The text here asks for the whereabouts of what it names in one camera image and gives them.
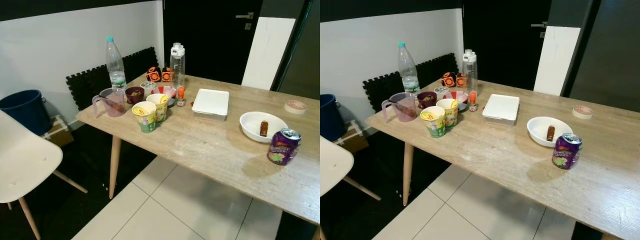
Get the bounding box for purple clear measuring jug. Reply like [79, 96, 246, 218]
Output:
[92, 87, 128, 118]
[381, 92, 418, 123]

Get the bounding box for clear bottle teal cap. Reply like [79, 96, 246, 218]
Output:
[105, 36, 127, 91]
[397, 42, 421, 95]

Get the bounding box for white lidded container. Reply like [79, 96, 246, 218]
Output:
[482, 93, 521, 127]
[191, 88, 230, 122]

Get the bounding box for dark grey panel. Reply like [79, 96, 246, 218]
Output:
[272, 0, 321, 101]
[560, 0, 640, 113]

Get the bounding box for tape roll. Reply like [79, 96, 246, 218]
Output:
[284, 99, 308, 115]
[572, 105, 595, 120]

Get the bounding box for yellow green cup noodles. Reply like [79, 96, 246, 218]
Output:
[436, 98, 460, 128]
[146, 93, 170, 124]

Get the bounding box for light wooden table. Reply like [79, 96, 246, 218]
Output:
[76, 74, 321, 226]
[365, 80, 640, 240]

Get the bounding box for clear bottle white lid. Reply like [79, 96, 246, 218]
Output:
[462, 49, 478, 96]
[169, 42, 186, 90]

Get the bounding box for dark red cup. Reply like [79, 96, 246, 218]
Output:
[125, 86, 145, 105]
[417, 91, 438, 110]

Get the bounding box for white board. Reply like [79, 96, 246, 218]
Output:
[533, 26, 582, 97]
[241, 17, 297, 91]

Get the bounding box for purple drink can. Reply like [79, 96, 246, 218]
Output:
[266, 128, 302, 166]
[552, 133, 584, 171]

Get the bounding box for black foam mat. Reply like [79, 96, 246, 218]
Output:
[362, 52, 459, 113]
[66, 47, 160, 112]

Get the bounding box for red white bowl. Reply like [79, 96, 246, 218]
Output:
[150, 85, 178, 107]
[443, 90, 470, 112]

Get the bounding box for blue bucket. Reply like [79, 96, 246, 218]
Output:
[320, 93, 346, 142]
[0, 89, 46, 136]

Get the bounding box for white plastic chair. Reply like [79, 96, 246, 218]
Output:
[320, 135, 382, 240]
[0, 109, 88, 240]

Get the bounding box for cardboard box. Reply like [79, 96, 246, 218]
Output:
[40, 115, 75, 148]
[342, 120, 371, 153]

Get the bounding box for black door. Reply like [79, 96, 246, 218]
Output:
[163, 0, 263, 86]
[462, 0, 553, 91]

